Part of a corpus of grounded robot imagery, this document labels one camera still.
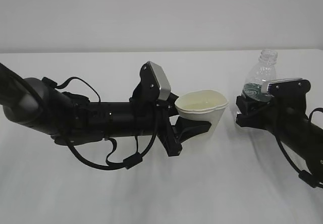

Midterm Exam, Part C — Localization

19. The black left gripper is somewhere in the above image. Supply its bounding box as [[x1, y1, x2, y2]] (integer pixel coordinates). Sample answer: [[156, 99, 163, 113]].
[[129, 93, 211, 157]]

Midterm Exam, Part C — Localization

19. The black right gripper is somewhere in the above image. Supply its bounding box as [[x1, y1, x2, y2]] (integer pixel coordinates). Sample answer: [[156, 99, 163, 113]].
[[236, 95, 310, 135]]

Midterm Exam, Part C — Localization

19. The white paper cup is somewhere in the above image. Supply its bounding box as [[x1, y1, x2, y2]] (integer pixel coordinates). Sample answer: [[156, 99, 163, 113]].
[[175, 89, 229, 138]]

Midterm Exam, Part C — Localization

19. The clear green-label water bottle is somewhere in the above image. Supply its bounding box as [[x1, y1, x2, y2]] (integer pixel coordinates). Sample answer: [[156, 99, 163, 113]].
[[236, 49, 278, 115]]

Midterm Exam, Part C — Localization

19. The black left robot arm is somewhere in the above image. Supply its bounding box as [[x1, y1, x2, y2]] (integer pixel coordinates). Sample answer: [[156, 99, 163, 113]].
[[1, 62, 211, 156]]

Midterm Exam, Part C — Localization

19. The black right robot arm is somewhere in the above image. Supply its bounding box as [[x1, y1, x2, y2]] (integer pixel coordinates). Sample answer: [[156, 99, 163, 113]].
[[236, 95, 322, 188]]

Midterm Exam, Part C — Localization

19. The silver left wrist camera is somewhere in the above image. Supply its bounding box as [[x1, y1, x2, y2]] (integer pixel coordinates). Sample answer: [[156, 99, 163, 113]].
[[139, 61, 171, 102]]

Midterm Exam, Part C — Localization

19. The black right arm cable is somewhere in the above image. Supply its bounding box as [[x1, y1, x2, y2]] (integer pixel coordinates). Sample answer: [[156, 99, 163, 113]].
[[275, 107, 323, 190]]

